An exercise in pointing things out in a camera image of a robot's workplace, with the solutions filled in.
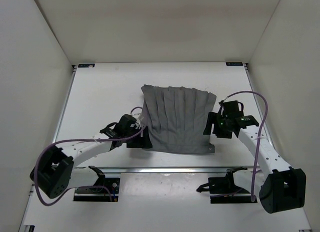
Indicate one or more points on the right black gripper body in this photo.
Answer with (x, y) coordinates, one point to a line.
(225, 133)

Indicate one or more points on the left blue table label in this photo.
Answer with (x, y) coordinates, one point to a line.
(86, 65)

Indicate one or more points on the blue table label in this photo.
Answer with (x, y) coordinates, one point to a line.
(86, 65)
(234, 64)

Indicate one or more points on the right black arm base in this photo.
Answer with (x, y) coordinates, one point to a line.
(224, 190)

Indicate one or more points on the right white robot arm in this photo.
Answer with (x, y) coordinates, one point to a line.
(273, 181)

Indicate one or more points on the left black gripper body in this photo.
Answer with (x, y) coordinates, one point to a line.
(134, 140)

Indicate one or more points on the grey pleated skirt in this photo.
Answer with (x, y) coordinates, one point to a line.
(176, 118)

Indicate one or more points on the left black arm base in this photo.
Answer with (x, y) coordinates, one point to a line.
(104, 189)

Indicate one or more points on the right blue table label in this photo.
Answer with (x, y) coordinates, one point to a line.
(234, 64)

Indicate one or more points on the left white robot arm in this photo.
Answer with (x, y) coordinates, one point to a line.
(58, 170)

